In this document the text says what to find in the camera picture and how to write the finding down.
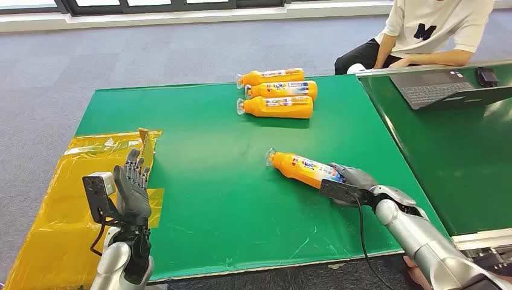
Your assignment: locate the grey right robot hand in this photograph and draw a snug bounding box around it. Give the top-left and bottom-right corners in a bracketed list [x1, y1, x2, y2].
[328, 162, 417, 208]

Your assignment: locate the person's left hand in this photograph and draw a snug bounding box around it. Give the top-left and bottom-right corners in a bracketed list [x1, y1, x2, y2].
[388, 56, 413, 69]

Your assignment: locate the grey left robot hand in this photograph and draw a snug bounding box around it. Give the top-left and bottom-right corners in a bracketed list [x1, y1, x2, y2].
[113, 149, 153, 227]

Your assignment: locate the orange detergent bottle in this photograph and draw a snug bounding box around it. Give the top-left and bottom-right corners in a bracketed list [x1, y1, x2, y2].
[236, 95, 314, 120]
[265, 148, 345, 190]
[245, 80, 318, 102]
[235, 68, 306, 89]

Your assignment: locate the white shoe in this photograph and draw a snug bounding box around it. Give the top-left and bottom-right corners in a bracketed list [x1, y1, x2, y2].
[346, 63, 377, 76]

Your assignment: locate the dark grey laptop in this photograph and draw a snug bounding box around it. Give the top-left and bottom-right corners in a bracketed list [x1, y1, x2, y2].
[389, 68, 512, 111]

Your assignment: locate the brown cardboard piece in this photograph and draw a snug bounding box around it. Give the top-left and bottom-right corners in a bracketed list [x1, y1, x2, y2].
[138, 127, 156, 173]

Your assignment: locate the yellow plastic sheet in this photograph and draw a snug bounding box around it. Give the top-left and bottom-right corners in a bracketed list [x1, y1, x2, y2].
[4, 129, 165, 290]

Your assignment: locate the black power adapter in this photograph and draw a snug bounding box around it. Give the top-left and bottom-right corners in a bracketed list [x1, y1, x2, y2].
[476, 66, 499, 88]

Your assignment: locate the green table mat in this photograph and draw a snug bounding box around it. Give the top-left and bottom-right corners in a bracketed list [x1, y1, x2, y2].
[75, 74, 451, 283]

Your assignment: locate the person's bare limb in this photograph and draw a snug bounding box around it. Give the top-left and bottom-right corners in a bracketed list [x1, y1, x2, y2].
[403, 256, 435, 290]

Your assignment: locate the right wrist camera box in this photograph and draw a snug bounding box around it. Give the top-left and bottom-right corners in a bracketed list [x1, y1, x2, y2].
[318, 179, 375, 207]

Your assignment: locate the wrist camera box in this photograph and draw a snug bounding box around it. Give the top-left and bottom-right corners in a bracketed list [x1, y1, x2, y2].
[318, 179, 375, 207]
[82, 172, 117, 224]

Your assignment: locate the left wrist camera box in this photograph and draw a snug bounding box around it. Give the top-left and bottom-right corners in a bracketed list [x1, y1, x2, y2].
[82, 172, 117, 224]

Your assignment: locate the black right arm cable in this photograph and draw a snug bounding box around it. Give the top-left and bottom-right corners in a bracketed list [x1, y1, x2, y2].
[348, 192, 397, 290]

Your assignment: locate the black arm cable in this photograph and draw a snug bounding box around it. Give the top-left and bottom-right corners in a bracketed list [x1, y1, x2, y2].
[89, 217, 107, 257]
[348, 192, 397, 290]

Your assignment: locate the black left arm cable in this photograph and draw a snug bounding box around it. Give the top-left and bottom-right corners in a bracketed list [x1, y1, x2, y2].
[89, 217, 107, 257]

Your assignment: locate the green table with white frame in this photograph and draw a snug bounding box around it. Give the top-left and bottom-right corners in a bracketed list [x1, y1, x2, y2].
[356, 60, 512, 251]

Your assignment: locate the black machine frame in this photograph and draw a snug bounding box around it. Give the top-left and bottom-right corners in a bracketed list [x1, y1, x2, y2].
[464, 246, 512, 277]

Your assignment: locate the dark window frame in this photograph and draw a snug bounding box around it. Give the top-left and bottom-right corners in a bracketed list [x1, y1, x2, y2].
[0, 0, 287, 17]

